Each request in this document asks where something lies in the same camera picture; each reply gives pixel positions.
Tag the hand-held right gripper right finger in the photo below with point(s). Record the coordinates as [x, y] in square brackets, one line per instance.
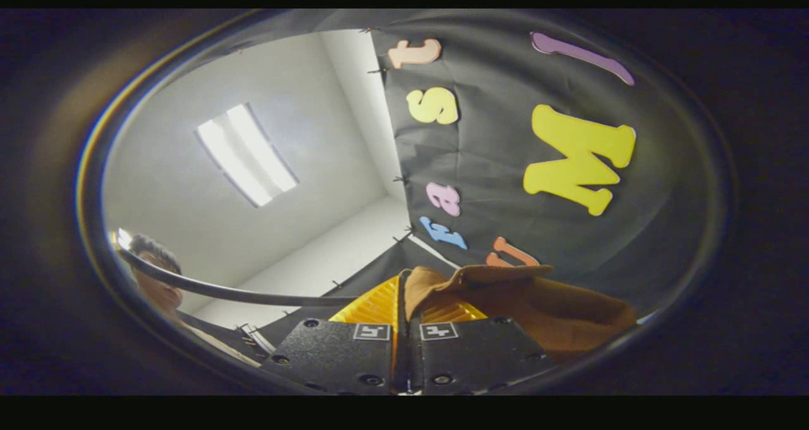
[474, 360]

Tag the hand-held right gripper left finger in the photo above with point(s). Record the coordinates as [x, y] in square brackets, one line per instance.
[341, 360]

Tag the brown shirt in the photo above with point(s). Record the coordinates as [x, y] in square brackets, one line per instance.
[556, 316]

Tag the person's head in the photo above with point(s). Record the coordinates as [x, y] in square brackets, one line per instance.
[158, 278]

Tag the black backdrop cloth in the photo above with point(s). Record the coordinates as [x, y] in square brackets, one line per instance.
[493, 152]

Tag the large ceiling light panel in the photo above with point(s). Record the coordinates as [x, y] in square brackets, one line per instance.
[246, 155]

